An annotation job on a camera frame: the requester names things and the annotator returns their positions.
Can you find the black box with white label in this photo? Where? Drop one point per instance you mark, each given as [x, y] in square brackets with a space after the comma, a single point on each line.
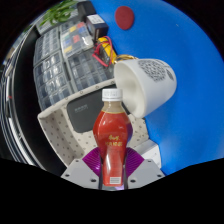
[97, 26]

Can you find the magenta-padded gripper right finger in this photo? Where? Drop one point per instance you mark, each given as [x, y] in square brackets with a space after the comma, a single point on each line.
[145, 173]

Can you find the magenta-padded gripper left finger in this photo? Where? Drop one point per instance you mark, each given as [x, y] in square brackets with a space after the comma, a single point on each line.
[80, 173]

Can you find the yellow multimeter with red leads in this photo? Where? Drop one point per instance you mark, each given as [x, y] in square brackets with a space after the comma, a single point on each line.
[106, 50]

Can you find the green potted plant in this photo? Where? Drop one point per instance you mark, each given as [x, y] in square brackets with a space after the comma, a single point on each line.
[58, 13]

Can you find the dark overhead shelf unit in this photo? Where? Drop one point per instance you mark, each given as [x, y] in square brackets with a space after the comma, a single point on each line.
[20, 110]

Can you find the black zip case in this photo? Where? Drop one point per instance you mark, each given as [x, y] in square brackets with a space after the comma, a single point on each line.
[86, 10]

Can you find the flat round red coaster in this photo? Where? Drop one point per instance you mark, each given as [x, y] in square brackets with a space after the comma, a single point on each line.
[124, 17]

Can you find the black rectangular pouch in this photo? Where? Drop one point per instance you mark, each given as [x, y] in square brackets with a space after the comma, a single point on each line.
[83, 113]

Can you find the beige dotted open box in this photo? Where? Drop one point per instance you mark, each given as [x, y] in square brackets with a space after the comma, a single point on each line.
[63, 133]

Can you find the red drink bottle white cap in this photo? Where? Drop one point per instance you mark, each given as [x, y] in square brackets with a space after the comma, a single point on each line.
[111, 133]

